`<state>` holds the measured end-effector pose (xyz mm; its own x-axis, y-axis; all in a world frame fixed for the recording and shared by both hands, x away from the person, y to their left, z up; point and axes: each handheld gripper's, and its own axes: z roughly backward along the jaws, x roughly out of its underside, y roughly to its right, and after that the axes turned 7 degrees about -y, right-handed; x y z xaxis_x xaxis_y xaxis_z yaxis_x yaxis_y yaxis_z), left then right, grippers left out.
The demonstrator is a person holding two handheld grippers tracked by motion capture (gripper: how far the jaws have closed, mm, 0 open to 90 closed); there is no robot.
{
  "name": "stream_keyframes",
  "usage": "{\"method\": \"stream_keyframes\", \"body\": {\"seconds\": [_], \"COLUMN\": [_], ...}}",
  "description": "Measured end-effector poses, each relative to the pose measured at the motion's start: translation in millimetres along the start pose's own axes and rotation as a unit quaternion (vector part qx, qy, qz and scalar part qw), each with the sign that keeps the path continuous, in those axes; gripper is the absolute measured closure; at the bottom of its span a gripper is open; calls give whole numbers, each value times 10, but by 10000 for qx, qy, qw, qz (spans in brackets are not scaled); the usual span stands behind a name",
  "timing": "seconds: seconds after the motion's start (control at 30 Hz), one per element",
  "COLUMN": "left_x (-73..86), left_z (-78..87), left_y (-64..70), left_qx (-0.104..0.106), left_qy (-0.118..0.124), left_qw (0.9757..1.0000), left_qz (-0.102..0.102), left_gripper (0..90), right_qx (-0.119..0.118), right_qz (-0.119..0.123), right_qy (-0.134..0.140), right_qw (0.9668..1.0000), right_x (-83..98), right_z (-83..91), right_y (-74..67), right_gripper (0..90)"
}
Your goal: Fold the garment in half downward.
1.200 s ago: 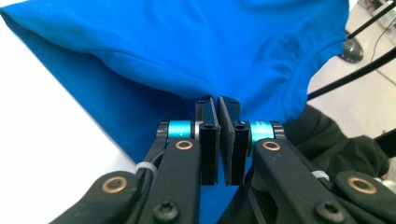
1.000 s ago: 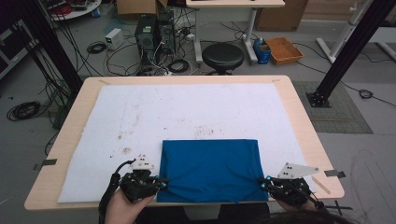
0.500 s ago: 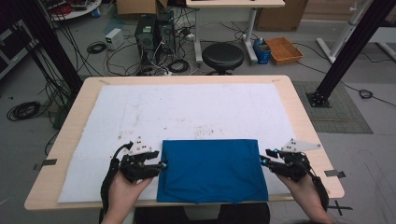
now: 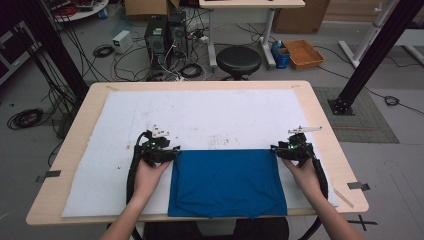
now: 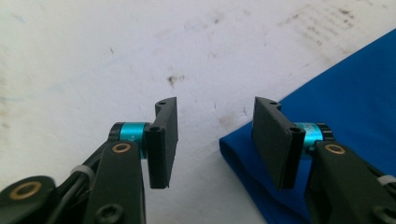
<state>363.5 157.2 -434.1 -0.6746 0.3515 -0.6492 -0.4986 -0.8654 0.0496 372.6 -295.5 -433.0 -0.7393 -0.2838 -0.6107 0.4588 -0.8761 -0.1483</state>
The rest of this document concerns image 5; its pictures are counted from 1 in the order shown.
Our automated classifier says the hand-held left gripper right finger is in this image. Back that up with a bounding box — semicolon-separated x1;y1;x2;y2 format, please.
251;96;334;190

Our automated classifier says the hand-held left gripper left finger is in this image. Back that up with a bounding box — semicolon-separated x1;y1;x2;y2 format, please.
108;96;179;189

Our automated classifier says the blue t-shirt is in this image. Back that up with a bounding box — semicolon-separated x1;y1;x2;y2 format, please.
219;27;396;224

